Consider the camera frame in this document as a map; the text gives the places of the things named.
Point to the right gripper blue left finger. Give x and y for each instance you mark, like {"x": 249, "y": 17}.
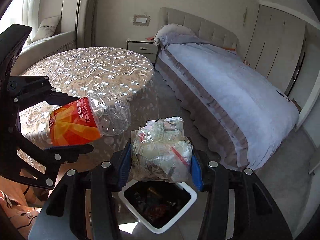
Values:
{"x": 63, "y": 215}

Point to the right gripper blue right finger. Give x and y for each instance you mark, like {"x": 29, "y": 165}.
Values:
{"x": 257, "y": 216}

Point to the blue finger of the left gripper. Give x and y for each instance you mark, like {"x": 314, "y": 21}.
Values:
{"x": 65, "y": 154}
{"x": 50, "y": 94}

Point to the orange label plastic bottle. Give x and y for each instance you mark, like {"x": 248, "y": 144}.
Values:
{"x": 89, "y": 118}

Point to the clear plastic bag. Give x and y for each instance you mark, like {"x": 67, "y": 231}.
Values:
{"x": 161, "y": 152}

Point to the white trash bin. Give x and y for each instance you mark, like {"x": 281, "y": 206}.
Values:
{"x": 158, "y": 205}

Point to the floral embroidered round tablecloth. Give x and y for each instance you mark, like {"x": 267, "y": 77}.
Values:
{"x": 91, "y": 71}

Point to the beige throw pillow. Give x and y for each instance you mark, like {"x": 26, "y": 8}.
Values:
{"x": 47, "y": 28}

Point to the bed with blue duvet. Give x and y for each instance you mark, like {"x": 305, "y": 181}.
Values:
{"x": 242, "y": 115}

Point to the white bedside nightstand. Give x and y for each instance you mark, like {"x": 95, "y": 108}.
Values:
{"x": 143, "y": 47}

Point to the grey bed pillow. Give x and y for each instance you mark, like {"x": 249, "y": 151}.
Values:
{"x": 172, "y": 28}

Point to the beige wardrobe doors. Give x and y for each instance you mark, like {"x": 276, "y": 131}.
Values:
{"x": 276, "y": 45}

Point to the beige tufted headboard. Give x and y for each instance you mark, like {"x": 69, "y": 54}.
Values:
{"x": 203, "y": 29}

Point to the framed wall switch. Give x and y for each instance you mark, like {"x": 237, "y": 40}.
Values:
{"x": 141, "y": 20}

